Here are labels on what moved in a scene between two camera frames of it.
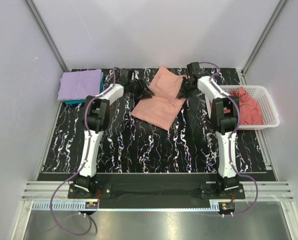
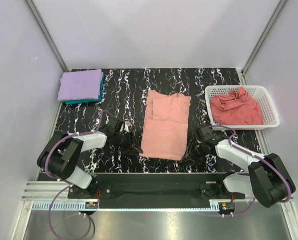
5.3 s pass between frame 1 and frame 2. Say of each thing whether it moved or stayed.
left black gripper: moved
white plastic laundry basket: stayed
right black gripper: moved
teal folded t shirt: stayed
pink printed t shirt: moved
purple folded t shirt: stayed
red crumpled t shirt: stayed
